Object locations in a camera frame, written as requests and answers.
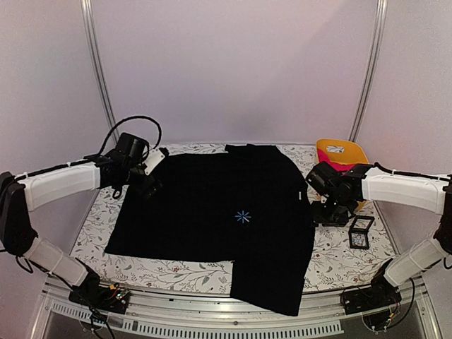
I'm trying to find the sparkling brooch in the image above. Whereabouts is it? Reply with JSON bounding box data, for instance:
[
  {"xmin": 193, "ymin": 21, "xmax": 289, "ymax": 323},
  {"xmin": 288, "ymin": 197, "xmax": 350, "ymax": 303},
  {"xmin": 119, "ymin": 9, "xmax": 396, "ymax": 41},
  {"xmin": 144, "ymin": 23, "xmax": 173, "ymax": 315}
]
[{"xmin": 350, "ymin": 233, "xmax": 367, "ymax": 249}]

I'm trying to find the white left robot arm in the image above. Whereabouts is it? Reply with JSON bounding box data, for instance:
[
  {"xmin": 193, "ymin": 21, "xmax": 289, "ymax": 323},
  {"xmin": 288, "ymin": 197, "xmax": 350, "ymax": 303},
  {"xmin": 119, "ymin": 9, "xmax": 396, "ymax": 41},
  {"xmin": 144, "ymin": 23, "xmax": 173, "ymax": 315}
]
[{"xmin": 1, "ymin": 133, "xmax": 168, "ymax": 307}]

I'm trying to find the aluminium corner post right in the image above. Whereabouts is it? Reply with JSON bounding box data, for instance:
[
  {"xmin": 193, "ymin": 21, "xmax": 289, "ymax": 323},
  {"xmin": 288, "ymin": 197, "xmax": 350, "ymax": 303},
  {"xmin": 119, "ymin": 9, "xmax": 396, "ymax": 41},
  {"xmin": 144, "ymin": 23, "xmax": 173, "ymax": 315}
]
[{"xmin": 348, "ymin": 0, "xmax": 388, "ymax": 142}]

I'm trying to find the aluminium front rail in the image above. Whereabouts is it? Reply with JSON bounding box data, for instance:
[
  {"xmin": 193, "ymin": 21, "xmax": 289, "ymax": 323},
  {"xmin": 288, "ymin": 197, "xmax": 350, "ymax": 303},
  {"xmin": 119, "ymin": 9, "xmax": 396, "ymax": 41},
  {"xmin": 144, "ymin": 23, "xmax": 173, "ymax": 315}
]
[{"xmin": 30, "ymin": 278, "xmax": 447, "ymax": 338}]

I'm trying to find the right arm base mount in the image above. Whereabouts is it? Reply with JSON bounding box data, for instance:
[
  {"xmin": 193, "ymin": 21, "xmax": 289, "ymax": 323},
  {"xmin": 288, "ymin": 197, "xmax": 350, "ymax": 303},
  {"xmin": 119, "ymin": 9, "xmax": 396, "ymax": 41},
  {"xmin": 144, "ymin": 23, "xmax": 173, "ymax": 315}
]
[{"xmin": 340, "ymin": 281, "xmax": 402, "ymax": 315}]

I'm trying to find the aluminium corner post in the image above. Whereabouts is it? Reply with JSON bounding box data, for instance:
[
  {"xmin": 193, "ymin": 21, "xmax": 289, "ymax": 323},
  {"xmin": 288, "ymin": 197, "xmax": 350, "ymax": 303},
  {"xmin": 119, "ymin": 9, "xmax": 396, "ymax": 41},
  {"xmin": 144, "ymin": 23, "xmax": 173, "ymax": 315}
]
[
  {"xmin": 348, "ymin": 0, "xmax": 388, "ymax": 142},
  {"xmin": 80, "ymin": 0, "xmax": 117, "ymax": 129}
]

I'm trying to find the floral tablecloth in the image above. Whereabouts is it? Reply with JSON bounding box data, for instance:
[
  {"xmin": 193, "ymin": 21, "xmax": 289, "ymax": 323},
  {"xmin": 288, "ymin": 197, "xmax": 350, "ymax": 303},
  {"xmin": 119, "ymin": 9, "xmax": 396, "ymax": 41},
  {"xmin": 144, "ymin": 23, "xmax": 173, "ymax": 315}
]
[{"xmin": 71, "ymin": 189, "xmax": 396, "ymax": 295}]

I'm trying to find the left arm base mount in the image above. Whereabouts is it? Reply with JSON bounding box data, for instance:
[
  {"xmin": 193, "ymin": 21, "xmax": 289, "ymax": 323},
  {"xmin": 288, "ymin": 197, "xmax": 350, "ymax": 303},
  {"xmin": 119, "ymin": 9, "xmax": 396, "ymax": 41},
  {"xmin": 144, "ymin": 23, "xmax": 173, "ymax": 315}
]
[{"xmin": 69, "ymin": 277, "xmax": 130, "ymax": 314}]

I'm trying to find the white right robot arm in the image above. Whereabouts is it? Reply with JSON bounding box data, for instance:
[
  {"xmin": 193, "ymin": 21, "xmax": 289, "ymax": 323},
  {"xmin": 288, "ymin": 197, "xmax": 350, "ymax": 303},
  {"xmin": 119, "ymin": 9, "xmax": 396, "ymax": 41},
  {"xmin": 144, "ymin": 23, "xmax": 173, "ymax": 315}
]
[{"xmin": 306, "ymin": 162, "xmax": 451, "ymax": 308}]

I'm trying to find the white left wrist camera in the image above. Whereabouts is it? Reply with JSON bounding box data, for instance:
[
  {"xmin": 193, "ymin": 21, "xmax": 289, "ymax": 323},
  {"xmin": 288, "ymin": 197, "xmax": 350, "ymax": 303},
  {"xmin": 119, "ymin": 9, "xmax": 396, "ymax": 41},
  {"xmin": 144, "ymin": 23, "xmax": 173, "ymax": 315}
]
[{"xmin": 143, "ymin": 148, "xmax": 169, "ymax": 175}]

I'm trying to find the aluminium corner post left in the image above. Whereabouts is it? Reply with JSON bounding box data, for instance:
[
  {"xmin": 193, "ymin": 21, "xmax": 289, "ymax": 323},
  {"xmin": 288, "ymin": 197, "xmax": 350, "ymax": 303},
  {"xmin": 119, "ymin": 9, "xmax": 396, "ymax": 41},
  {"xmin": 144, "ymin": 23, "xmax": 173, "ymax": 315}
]
[{"xmin": 80, "ymin": 0, "xmax": 117, "ymax": 129}]

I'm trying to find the magenta cloth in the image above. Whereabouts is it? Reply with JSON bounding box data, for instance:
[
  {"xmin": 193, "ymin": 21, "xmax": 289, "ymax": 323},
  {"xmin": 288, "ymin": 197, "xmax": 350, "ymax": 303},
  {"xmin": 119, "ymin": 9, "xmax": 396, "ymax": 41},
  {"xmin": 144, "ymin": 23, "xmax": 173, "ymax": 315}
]
[{"xmin": 317, "ymin": 148, "xmax": 355, "ymax": 172}]

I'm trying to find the black t-shirt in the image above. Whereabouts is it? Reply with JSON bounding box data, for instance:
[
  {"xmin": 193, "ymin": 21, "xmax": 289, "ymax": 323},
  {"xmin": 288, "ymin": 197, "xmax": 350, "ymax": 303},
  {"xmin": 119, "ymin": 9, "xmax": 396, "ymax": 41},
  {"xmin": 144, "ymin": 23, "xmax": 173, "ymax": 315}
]
[{"xmin": 105, "ymin": 144, "xmax": 315, "ymax": 316}]

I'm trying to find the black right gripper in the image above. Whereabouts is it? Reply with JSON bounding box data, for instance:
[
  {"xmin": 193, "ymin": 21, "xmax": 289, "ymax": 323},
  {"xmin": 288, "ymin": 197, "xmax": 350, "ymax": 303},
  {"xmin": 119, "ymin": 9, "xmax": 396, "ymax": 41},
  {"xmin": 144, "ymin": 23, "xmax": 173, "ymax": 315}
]
[{"xmin": 311, "ymin": 194, "xmax": 353, "ymax": 227}]

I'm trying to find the yellow plastic basket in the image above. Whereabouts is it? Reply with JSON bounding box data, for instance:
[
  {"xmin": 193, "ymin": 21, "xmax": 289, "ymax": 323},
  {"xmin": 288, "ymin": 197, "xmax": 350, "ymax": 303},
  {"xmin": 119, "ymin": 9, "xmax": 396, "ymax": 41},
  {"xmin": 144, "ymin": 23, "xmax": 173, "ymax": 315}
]
[{"xmin": 316, "ymin": 138, "xmax": 369, "ymax": 174}]

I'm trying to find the black brooch display box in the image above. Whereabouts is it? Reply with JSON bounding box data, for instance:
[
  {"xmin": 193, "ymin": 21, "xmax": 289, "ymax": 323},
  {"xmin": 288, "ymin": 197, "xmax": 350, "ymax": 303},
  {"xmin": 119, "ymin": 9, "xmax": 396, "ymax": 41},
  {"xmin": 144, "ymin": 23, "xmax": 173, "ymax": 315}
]
[{"xmin": 348, "ymin": 215, "xmax": 375, "ymax": 250}]

